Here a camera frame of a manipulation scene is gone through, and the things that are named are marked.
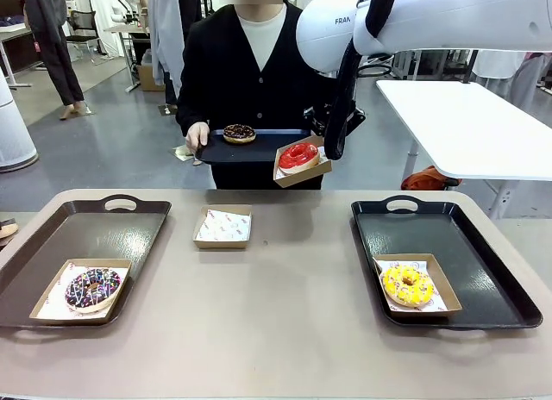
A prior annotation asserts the black cable sleeve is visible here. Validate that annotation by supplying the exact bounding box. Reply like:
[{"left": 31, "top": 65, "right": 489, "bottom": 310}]
[{"left": 323, "top": 0, "right": 402, "bottom": 162}]

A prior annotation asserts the brown serving tray with handles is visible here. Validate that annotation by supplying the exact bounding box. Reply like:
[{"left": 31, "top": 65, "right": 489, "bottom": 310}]
[{"left": 0, "top": 194, "right": 173, "bottom": 331}]

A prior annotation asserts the person in black cardigan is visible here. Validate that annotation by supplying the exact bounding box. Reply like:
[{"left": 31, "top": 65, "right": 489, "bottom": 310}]
[{"left": 175, "top": 0, "right": 342, "bottom": 191}]

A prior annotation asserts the navy serving tray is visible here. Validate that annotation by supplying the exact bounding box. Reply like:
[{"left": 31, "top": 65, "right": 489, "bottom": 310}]
[{"left": 192, "top": 128, "right": 314, "bottom": 165}]

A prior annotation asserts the person right hand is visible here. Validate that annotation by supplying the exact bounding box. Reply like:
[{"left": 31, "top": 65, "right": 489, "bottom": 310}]
[{"left": 185, "top": 121, "right": 211, "bottom": 156}]

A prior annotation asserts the person right forearm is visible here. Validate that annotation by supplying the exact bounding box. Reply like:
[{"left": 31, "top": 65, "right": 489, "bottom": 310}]
[{"left": 175, "top": 83, "right": 209, "bottom": 136}]

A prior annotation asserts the grey hanging garment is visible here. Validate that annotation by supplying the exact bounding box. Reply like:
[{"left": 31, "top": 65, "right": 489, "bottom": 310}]
[{"left": 508, "top": 54, "right": 552, "bottom": 112}]

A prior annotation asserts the black office chair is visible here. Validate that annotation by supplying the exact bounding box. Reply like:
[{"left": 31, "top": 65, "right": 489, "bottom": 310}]
[{"left": 65, "top": 9, "right": 104, "bottom": 59}]

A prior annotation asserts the orange bag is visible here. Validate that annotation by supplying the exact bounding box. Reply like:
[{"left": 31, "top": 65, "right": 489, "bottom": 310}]
[{"left": 400, "top": 165, "right": 463, "bottom": 191}]

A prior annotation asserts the large white table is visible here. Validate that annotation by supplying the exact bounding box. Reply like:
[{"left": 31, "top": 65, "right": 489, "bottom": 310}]
[{"left": 375, "top": 79, "right": 552, "bottom": 220}]

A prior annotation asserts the white printed paper liner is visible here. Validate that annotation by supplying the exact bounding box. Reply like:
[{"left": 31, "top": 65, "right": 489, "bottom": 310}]
[
  {"left": 374, "top": 258, "right": 448, "bottom": 313},
  {"left": 274, "top": 144, "right": 331, "bottom": 179},
  {"left": 195, "top": 209, "right": 251, "bottom": 241},
  {"left": 36, "top": 261, "right": 130, "bottom": 320}
]

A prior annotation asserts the white desk with dark items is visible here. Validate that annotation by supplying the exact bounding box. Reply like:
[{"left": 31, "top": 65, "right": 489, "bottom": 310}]
[{"left": 0, "top": 22, "right": 44, "bottom": 90}]

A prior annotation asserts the person in dark jacket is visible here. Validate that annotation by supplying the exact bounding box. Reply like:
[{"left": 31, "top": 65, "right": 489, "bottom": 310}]
[{"left": 23, "top": 0, "right": 86, "bottom": 121}]

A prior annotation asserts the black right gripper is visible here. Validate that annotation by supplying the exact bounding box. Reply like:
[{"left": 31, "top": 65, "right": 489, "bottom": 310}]
[{"left": 303, "top": 103, "right": 367, "bottom": 137}]

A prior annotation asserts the black hanging garment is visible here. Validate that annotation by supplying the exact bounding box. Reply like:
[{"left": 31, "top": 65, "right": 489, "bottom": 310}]
[{"left": 179, "top": 0, "right": 204, "bottom": 30}]

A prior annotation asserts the black stand pole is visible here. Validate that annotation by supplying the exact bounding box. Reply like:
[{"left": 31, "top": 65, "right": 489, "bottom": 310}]
[{"left": 463, "top": 49, "right": 480, "bottom": 85}]

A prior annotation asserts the chocolate donut with coloured sprinkles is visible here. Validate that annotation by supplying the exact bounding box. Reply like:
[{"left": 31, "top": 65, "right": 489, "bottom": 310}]
[{"left": 64, "top": 268, "right": 123, "bottom": 314}]

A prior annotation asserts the brown cardboard donut box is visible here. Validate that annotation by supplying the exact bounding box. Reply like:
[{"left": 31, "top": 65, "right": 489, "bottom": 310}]
[
  {"left": 191, "top": 204, "right": 253, "bottom": 251},
  {"left": 371, "top": 253, "right": 463, "bottom": 318},
  {"left": 273, "top": 134, "right": 333, "bottom": 189},
  {"left": 28, "top": 257, "right": 133, "bottom": 326}
]

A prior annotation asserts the grey shirt on mannequin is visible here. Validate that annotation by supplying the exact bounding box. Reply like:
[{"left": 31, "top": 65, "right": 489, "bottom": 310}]
[{"left": 148, "top": 0, "right": 186, "bottom": 107}]

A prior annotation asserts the white hanging shirt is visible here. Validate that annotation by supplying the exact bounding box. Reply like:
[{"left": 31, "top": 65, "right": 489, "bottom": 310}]
[{"left": 472, "top": 50, "right": 540, "bottom": 80}]

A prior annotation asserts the white cylindrical appliance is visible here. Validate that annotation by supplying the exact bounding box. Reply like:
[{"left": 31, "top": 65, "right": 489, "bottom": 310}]
[{"left": 0, "top": 67, "right": 40, "bottom": 173}]

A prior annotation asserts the black serving tray with handles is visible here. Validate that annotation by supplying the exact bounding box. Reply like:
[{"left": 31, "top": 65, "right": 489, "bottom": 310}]
[{"left": 350, "top": 195, "right": 543, "bottom": 331}]

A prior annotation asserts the chocolate donut with gold sprinkles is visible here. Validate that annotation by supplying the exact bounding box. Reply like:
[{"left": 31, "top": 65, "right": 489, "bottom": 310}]
[{"left": 223, "top": 123, "right": 257, "bottom": 145}]

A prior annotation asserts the red glazed donut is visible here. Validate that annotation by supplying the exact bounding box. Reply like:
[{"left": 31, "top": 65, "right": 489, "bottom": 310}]
[{"left": 278, "top": 143, "right": 322, "bottom": 176}]

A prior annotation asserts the yellow glazed sprinkle donut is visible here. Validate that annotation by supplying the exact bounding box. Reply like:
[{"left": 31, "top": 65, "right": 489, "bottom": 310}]
[{"left": 382, "top": 265, "right": 436, "bottom": 309}]

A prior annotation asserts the wooden desk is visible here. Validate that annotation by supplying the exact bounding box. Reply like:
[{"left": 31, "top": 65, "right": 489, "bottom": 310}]
[{"left": 103, "top": 23, "right": 151, "bottom": 94}]

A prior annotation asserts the cardboard shipping box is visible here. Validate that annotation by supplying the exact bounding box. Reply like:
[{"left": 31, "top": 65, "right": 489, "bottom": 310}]
[{"left": 137, "top": 63, "right": 166, "bottom": 92}]

